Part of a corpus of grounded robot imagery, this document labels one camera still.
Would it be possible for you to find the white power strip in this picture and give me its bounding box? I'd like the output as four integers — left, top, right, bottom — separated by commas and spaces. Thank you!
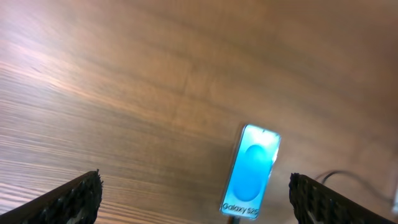
391, 186, 398, 216

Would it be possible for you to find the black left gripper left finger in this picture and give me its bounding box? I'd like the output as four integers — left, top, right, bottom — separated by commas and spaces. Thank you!
1, 170, 103, 224

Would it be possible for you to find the blue Galaxy smartphone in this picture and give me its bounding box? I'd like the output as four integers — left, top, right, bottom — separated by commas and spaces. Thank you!
220, 124, 281, 220

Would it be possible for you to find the black USB charging cable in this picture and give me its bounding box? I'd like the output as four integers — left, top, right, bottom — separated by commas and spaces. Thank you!
228, 170, 394, 224

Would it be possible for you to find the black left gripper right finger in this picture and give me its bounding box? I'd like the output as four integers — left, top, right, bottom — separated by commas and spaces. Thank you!
289, 173, 394, 224

